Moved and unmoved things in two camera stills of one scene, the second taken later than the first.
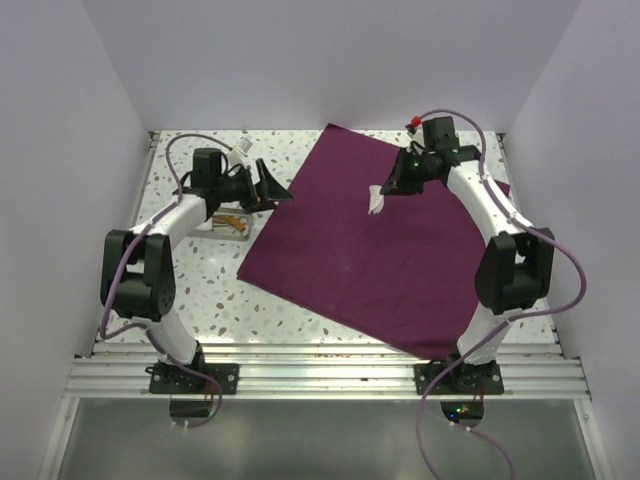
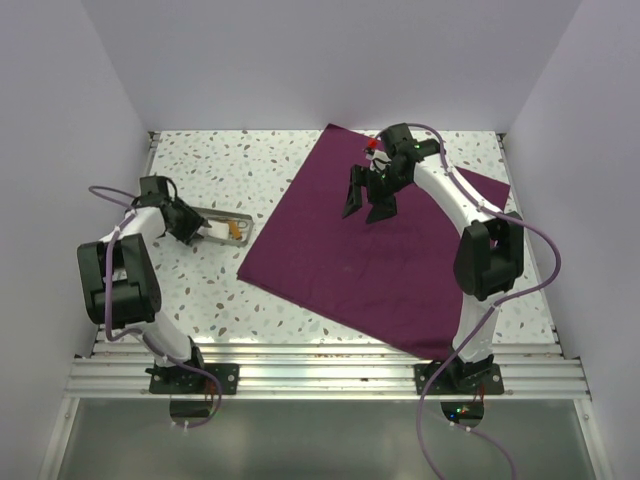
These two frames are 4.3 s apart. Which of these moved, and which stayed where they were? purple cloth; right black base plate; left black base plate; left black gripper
Moved: left black gripper
Stayed: left black base plate; purple cloth; right black base plate
